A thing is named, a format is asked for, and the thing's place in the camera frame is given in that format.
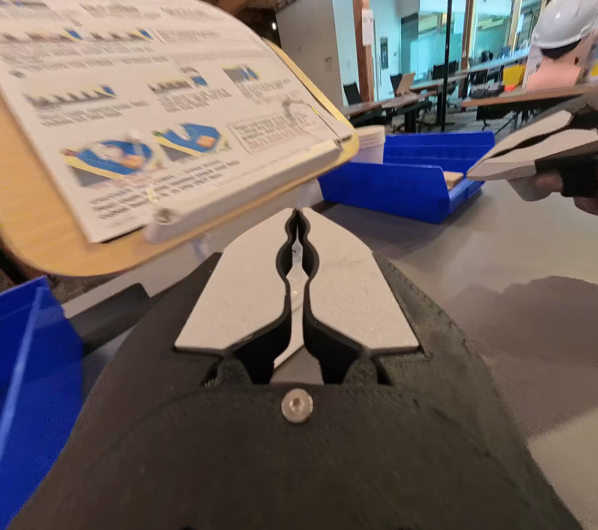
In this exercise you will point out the wooden top office desk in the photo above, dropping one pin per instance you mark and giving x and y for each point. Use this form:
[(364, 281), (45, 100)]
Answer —
[(387, 104), (514, 97)]

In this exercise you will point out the black office chair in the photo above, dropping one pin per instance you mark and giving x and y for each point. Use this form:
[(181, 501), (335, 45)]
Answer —
[(352, 93)]

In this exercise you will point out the black tape strip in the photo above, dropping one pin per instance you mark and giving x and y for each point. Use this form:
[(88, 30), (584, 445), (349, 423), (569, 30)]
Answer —
[(107, 315)]

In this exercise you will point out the cardboard piece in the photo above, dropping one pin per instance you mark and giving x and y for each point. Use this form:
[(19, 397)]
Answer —
[(405, 82)]

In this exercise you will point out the wooden cube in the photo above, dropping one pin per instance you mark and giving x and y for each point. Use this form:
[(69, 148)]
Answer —
[(454, 180)]

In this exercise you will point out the printed instruction sheet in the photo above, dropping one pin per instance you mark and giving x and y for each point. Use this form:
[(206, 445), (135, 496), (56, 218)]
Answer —
[(140, 72)]

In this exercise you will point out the yellow bin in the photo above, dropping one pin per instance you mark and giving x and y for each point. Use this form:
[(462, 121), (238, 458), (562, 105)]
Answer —
[(514, 75)]

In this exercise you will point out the pink mannequin head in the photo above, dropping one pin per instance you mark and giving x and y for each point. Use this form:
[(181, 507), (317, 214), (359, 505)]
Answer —
[(556, 72)]

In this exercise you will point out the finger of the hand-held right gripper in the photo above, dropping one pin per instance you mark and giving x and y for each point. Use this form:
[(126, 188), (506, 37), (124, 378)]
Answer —
[(509, 165), (537, 130)]

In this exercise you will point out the blue plastic bin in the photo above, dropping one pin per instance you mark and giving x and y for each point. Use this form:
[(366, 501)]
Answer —
[(37, 399), (383, 193)]

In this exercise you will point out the white paper cup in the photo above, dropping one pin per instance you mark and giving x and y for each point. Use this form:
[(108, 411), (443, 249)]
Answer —
[(371, 139), (370, 154), (371, 134), (371, 128)]

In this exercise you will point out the person's right hand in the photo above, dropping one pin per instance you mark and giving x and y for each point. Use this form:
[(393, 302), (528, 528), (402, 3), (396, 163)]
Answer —
[(589, 205)]

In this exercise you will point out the white paper notice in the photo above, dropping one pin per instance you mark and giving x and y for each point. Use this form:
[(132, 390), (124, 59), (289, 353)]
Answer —
[(368, 27)]

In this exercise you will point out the white hard hat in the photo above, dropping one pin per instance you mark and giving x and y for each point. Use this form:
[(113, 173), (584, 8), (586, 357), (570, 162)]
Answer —
[(567, 16)]

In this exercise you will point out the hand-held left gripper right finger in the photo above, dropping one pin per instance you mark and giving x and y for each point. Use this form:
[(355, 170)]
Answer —
[(359, 301)]

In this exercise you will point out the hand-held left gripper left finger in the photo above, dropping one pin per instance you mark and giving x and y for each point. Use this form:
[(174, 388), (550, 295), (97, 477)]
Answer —
[(233, 296)]

